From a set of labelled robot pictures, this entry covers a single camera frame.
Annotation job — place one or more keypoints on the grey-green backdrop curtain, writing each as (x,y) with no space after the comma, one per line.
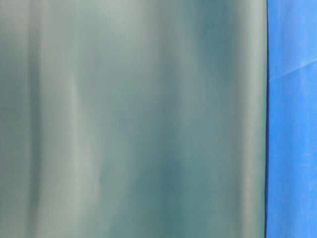
(132,118)

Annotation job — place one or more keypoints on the blue table cloth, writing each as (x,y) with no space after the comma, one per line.
(292,119)

